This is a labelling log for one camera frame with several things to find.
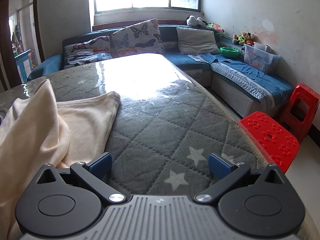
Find clear plastic storage box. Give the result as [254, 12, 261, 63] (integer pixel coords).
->
[244, 42, 280, 74]

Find green bowl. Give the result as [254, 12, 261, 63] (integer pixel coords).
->
[220, 46, 239, 58]

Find cream pants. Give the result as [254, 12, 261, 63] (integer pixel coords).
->
[0, 79, 122, 240]

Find grey pillow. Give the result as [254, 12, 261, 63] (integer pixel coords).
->
[176, 27, 220, 55]

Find light blue cabinet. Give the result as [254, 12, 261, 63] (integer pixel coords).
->
[14, 49, 34, 83]

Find brown teddy bear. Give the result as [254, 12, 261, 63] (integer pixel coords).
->
[244, 32, 255, 46]

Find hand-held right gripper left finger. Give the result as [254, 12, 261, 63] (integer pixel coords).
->
[36, 152, 127, 204]

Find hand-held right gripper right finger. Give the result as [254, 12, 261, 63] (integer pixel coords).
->
[195, 153, 284, 203]

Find black and white plush toy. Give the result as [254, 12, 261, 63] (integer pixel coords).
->
[186, 15, 208, 28]

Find tall red plastic stool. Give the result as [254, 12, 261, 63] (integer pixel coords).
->
[279, 83, 320, 144]

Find blue corner sofa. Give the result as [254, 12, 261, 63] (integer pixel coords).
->
[27, 24, 295, 118]

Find dark wooden door frame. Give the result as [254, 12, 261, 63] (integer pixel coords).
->
[0, 0, 47, 92]

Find blue blanket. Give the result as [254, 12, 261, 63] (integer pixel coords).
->
[187, 52, 294, 98]

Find colourful plush toy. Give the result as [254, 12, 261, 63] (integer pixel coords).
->
[207, 23, 224, 33]

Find red stool with patterned holes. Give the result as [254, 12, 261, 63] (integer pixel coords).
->
[237, 112, 300, 173]

